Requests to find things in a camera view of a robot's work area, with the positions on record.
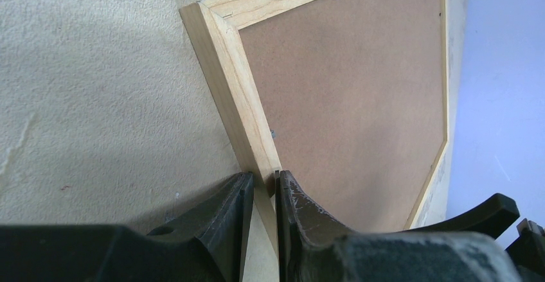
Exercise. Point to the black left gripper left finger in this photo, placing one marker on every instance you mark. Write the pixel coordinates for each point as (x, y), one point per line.
(206, 243)

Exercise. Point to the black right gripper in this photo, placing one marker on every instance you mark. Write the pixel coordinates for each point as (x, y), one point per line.
(467, 253)

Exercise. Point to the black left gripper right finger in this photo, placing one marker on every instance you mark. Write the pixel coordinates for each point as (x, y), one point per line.
(315, 246)

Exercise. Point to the brown frame backing board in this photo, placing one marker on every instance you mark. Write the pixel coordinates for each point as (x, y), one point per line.
(353, 92)

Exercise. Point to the wooden picture frame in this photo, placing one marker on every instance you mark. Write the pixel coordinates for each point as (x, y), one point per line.
(213, 27)

